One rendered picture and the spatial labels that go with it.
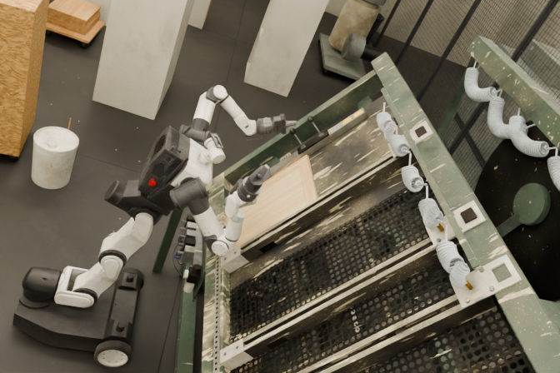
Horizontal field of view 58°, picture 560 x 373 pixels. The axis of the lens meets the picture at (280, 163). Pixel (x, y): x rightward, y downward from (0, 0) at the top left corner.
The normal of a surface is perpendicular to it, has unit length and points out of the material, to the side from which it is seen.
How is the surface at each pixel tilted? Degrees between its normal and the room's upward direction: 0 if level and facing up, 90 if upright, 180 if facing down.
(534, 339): 58
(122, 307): 0
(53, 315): 0
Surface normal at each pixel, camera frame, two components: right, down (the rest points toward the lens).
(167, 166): 0.08, 0.59
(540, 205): -0.93, -0.24
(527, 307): -0.60, -0.61
